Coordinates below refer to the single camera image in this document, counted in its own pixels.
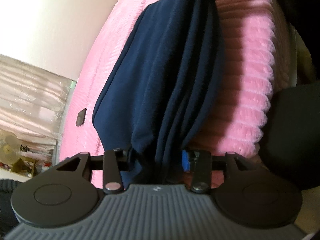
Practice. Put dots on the pink ribbed bed blanket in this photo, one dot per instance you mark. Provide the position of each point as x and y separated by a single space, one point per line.
257 65

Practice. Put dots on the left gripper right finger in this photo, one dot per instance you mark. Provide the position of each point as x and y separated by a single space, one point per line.
200 163

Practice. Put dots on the black smartphone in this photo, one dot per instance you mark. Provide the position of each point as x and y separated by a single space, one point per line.
80 120

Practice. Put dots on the black puffer jacket left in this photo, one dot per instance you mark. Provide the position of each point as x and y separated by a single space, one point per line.
8 218

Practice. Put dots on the navy fleece sweatpants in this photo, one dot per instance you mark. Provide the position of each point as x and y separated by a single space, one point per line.
162 86

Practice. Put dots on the pink sheer curtain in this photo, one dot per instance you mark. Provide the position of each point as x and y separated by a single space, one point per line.
33 101

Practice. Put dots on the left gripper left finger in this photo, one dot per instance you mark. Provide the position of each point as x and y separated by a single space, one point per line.
114 161

